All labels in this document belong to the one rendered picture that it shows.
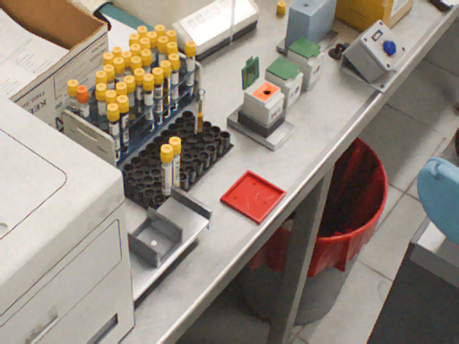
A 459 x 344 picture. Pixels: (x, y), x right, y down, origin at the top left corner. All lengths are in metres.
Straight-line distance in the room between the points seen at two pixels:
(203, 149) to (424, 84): 1.65
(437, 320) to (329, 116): 0.36
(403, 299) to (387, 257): 0.98
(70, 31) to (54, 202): 0.54
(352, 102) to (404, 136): 1.24
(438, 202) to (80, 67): 0.55
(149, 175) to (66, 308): 0.35
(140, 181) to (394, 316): 0.46
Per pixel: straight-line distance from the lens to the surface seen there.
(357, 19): 1.38
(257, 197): 1.09
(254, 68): 1.13
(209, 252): 1.03
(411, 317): 1.22
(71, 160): 0.73
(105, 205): 0.73
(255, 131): 1.15
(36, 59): 1.22
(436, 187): 0.86
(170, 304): 0.99
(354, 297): 2.07
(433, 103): 2.63
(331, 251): 1.65
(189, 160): 1.10
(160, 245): 0.99
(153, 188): 1.06
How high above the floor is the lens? 1.72
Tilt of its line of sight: 48 degrees down
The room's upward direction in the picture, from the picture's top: 1 degrees clockwise
